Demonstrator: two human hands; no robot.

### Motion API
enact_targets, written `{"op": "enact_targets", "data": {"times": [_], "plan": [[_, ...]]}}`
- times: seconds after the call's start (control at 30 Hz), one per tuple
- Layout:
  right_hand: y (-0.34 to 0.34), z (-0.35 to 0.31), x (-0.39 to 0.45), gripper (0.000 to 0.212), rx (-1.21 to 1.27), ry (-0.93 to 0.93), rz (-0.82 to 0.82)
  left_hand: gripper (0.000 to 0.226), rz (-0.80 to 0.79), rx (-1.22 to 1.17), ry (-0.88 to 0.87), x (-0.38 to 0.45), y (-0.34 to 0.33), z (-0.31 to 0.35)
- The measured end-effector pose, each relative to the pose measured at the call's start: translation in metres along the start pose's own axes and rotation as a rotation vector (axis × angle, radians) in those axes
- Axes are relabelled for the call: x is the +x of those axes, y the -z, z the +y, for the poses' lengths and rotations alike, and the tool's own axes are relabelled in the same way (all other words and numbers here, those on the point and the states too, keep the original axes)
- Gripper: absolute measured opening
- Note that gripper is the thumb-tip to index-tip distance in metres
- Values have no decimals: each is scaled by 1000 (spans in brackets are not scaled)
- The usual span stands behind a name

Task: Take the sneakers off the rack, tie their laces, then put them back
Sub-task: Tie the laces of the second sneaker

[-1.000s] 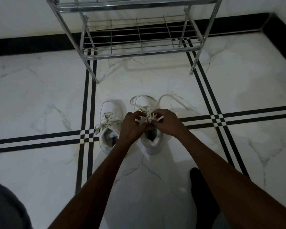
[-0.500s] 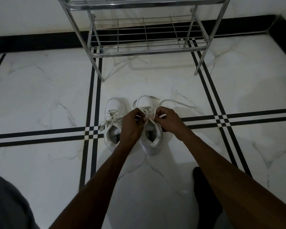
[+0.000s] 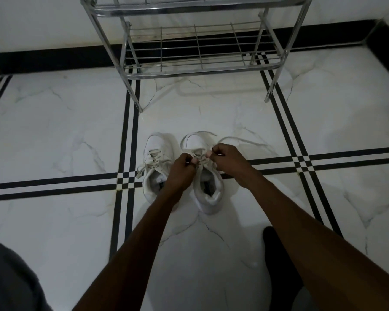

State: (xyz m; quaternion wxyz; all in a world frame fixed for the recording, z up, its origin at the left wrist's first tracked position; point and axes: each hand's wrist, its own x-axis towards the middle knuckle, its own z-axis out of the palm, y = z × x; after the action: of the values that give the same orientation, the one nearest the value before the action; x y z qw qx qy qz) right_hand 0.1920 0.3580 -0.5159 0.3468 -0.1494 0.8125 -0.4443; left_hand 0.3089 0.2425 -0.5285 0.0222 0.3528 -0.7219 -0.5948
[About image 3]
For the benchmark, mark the silver metal shoe rack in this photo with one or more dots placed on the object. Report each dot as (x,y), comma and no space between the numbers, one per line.
(197,73)

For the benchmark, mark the person's left hand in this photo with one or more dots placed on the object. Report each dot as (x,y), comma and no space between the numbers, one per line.
(180,174)

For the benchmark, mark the black sock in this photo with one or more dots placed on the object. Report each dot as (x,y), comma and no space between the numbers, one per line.
(275,262)

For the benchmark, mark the person's left forearm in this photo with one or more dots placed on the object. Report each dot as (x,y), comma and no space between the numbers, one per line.
(139,255)

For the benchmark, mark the person's right forearm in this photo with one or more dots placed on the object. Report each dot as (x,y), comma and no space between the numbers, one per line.
(317,249)

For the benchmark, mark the white sneaker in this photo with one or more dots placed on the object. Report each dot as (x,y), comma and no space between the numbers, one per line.
(159,142)
(210,204)

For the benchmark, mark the person's right hand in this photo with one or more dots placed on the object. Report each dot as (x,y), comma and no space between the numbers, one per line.
(231,161)

